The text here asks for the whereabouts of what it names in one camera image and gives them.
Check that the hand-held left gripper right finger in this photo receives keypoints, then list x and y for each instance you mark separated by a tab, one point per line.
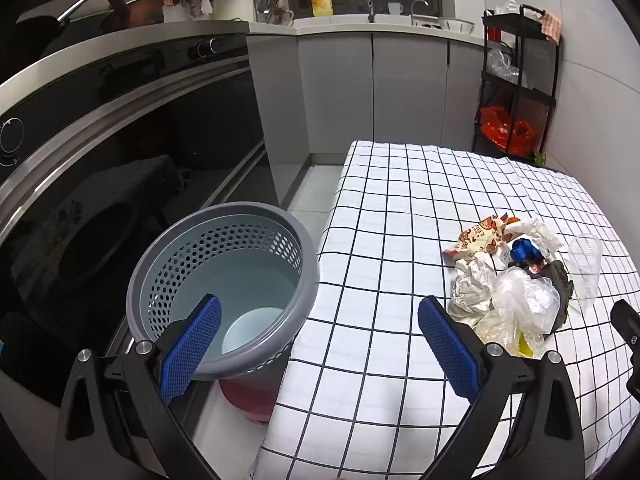
450	350

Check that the red plastic bag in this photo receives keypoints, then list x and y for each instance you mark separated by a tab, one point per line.
522	136
495	127

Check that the cream red-print snack wrapper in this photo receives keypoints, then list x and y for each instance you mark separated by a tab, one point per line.
475	240

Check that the grey kitchen cabinets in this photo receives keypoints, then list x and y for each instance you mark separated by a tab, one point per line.
400	90

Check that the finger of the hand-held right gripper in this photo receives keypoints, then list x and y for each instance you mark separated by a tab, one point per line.
626	320

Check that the white paper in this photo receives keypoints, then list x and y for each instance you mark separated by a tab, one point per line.
472	285

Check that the black glass integrated stove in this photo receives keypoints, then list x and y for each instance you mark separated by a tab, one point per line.
125	160

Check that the checked cloth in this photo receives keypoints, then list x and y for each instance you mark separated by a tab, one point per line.
551	27

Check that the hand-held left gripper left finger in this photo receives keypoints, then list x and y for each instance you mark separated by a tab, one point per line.
192	345

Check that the black shelf rack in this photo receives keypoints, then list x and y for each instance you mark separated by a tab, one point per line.
520	94

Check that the clear plastic bag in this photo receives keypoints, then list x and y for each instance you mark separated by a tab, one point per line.
520	300
507	7
505	67

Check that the yellow dish soap bottle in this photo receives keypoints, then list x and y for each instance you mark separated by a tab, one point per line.
321	4

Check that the brown clay pot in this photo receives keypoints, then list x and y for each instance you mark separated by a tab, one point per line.
140	10

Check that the clear plastic cup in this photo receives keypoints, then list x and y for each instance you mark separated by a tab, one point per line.
585	270

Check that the grey perforated waste basket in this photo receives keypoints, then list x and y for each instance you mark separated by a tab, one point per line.
165	285

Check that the steel bowl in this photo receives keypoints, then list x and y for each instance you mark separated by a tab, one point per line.
457	26

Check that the dark cloth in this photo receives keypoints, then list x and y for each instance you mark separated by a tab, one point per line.
561	280

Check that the white tissue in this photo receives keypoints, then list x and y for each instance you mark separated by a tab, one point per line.
542	235

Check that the small curved faucet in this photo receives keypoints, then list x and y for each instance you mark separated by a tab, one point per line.
420	4

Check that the kitchen faucet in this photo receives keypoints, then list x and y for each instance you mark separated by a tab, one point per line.
370	5

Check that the black wok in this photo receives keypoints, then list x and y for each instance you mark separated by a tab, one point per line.
45	22

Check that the white mug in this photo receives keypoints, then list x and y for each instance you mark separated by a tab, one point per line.
395	8

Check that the white black-grid tablecloth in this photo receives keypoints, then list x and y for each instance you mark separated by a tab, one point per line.
390	260

